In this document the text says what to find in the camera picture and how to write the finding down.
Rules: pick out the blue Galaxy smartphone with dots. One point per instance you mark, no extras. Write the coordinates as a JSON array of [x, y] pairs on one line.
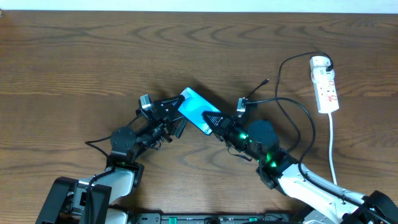
[[192, 108]]

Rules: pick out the white power strip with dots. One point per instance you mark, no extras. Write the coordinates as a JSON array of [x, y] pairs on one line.
[[325, 90]]

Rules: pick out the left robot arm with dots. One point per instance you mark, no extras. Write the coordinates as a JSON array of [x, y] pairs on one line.
[[91, 200]]

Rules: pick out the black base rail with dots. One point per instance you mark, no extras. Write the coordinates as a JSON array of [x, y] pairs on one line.
[[156, 218]]

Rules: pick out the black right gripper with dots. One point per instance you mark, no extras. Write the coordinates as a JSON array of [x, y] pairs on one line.
[[229, 129]]

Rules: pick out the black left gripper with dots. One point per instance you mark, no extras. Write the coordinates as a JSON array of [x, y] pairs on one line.
[[160, 116]]

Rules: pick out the white USB charger adapter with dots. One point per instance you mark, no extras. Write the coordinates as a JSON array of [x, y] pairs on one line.
[[321, 62]]

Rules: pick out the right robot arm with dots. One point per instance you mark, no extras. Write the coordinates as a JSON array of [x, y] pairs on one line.
[[279, 170]]

